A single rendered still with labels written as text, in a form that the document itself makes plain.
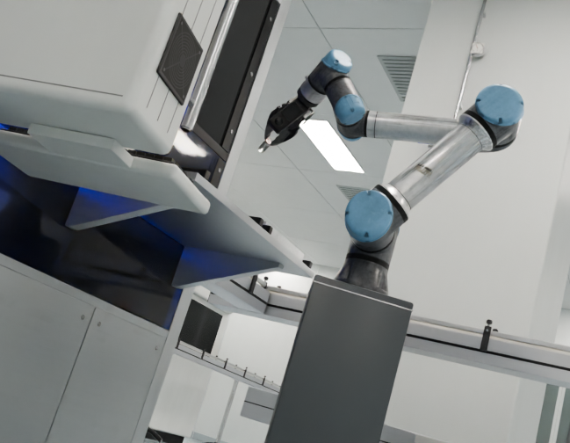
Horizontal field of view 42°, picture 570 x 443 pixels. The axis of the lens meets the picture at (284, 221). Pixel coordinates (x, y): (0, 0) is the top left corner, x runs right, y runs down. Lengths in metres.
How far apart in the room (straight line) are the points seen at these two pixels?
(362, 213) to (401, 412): 1.77
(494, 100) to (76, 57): 1.03
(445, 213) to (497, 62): 0.84
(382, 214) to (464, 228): 1.83
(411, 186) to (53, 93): 0.91
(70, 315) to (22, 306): 0.17
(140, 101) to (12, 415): 0.97
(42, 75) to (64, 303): 0.81
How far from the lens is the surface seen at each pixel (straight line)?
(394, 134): 2.04
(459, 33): 4.11
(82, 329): 2.02
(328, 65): 1.98
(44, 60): 1.31
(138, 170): 1.39
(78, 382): 2.06
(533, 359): 2.72
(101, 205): 1.85
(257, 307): 2.98
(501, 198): 3.59
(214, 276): 2.21
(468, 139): 1.86
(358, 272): 1.86
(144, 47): 1.23
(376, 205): 1.77
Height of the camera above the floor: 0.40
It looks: 16 degrees up
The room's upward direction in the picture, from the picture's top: 17 degrees clockwise
